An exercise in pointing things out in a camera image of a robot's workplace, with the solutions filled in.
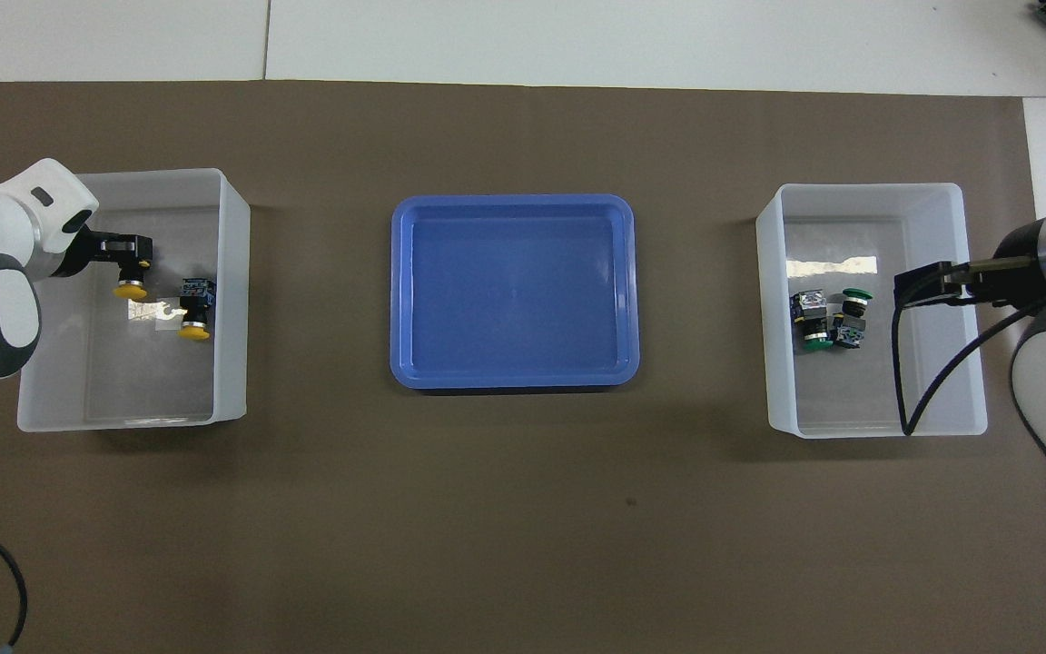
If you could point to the yellow push button switch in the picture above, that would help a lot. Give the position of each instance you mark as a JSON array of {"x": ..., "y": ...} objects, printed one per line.
[
  {"x": 131, "y": 292},
  {"x": 196, "y": 304}
]

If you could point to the translucent white plastic box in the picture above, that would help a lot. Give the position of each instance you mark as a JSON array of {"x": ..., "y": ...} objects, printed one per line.
[
  {"x": 151, "y": 391},
  {"x": 850, "y": 391}
]

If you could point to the brown paper table mat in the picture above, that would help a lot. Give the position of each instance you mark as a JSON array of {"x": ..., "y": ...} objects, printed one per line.
[{"x": 487, "y": 500}]

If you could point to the green push button switch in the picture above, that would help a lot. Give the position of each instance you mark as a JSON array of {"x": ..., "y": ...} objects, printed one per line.
[
  {"x": 812, "y": 304},
  {"x": 859, "y": 294}
]

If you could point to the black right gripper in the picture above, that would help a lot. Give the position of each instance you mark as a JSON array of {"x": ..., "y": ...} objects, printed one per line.
[{"x": 1024, "y": 272}]

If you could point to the blue plastic tray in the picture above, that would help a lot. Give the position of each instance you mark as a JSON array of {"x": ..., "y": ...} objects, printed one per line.
[{"x": 514, "y": 291}]

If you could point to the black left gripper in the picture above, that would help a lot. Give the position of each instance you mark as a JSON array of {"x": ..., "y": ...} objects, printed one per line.
[{"x": 83, "y": 252}]

